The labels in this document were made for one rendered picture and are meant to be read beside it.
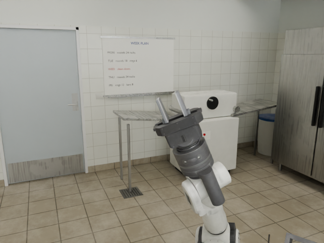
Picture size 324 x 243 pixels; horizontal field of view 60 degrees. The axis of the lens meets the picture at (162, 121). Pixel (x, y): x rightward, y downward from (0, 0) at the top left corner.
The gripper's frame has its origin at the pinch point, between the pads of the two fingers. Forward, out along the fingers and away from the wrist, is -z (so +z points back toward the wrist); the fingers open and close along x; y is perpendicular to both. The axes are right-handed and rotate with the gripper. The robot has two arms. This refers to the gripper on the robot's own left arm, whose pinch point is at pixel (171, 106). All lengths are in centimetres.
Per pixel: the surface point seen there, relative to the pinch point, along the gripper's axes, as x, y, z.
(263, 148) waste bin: 57, -391, 243
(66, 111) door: -187, -296, 37
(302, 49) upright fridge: 136, -322, 84
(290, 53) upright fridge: 125, -337, 86
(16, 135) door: -250, -262, 36
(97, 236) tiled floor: -142, -146, 138
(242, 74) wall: 68, -437, 116
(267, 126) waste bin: 75, -390, 206
